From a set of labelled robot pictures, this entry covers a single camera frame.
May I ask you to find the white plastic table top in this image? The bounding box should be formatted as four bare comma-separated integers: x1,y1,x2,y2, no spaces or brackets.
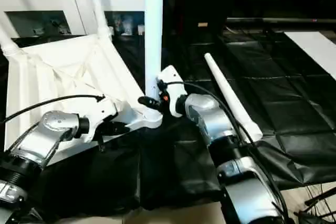
4,34,164,165

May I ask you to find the white plastic table leg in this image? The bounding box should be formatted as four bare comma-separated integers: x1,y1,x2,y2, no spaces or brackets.
84,0,112,39
144,0,165,100
203,52,264,144
0,22,23,58

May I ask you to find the black plastic mat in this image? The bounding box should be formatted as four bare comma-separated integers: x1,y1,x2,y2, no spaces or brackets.
0,22,336,219

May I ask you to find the white flat board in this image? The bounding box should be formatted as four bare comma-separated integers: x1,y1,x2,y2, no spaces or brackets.
283,31,336,81

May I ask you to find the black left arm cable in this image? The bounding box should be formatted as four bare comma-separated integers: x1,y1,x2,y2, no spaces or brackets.
0,94,106,154

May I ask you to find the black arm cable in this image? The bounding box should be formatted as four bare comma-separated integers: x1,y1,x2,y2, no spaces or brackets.
0,94,106,154
157,80,290,224

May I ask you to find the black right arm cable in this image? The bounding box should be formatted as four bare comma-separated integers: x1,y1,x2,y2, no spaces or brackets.
157,80,290,224

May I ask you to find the black metal rail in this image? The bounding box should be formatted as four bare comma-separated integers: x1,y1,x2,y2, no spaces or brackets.
226,17,336,26

